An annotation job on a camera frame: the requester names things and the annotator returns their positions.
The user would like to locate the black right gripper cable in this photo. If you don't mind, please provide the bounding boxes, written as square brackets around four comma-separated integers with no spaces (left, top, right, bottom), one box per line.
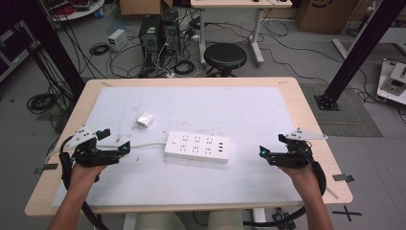
[242,159,327,228]

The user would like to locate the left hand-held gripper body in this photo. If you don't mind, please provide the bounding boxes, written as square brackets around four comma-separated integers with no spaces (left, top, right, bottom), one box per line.
[65,126,121,168]

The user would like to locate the grey floor mat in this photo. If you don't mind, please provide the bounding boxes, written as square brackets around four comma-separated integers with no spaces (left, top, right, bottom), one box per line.
[300,82,384,139]

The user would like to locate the large cardboard box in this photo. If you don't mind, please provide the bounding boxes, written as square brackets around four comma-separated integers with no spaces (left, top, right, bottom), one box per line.
[294,0,360,35]

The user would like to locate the white metal frame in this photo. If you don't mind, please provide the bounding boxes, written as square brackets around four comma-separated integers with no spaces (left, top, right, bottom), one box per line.
[0,20,41,84]

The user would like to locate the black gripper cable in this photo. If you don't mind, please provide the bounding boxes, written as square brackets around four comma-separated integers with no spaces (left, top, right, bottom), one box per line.
[58,135,110,230]
[242,159,327,228]

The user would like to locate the black round stool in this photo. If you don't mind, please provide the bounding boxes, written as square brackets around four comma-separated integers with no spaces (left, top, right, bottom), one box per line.
[203,42,248,79]

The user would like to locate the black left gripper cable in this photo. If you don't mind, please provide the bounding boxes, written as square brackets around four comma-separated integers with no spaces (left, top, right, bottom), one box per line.
[58,135,110,230]

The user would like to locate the white power strip cable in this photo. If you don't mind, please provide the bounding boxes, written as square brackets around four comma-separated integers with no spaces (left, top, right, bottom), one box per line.
[45,142,168,164]

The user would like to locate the white table mat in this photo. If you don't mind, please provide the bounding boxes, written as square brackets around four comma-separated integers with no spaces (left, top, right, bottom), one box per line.
[52,85,305,209]

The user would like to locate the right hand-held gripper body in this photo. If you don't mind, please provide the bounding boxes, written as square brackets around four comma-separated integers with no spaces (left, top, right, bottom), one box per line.
[268,127,328,170]

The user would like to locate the coiled black cable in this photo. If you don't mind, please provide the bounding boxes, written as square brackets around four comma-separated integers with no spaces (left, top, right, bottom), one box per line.
[172,59,196,77]
[88,42,111,57]
[26,93,59,115]

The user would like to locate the black tape cross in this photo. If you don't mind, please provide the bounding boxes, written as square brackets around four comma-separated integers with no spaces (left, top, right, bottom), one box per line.
[331,205,364,222]

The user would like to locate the black metal post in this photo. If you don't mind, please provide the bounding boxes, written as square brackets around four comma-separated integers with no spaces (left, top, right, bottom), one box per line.
[6,0,86,97]
[314,0,406,111]

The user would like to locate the person's right hand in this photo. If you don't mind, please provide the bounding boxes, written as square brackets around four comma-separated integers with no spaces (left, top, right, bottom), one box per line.
[279,164,318,197]

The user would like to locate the white charger plug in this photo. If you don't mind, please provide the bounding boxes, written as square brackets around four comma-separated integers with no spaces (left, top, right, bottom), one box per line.
[135,111,155,129]

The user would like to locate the white power supply box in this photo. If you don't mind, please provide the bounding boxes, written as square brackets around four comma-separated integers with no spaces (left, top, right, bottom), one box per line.
[107,29,129,53]

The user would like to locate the round white table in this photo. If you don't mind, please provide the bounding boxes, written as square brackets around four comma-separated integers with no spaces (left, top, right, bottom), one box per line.
[40,0,105,23]

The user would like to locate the white device on floor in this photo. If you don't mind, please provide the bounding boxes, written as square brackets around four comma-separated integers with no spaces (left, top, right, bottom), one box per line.
[376,57,406,106]

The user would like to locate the grey tape strip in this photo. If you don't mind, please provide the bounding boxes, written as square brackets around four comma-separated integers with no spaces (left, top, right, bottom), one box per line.
[331,173,355,183]
[34,163,59,175]

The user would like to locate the black computer tower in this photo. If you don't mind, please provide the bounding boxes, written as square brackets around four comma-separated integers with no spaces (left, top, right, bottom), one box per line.
[160,11,182,56]
[138,14,163,68]

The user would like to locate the person's left hand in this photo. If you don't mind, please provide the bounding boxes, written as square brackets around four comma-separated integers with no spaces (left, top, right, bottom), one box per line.
[67,163,108,195]

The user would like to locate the white power strip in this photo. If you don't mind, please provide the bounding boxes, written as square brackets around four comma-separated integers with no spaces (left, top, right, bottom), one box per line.
[164,130,232,165]

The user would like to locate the small cardboard box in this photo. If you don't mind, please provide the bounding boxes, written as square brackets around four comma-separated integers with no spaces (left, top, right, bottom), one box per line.
[119,0,174,17]

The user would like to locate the white desk with legs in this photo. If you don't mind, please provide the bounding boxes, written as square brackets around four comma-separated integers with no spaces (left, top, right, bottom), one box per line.
[190,0,294,67]

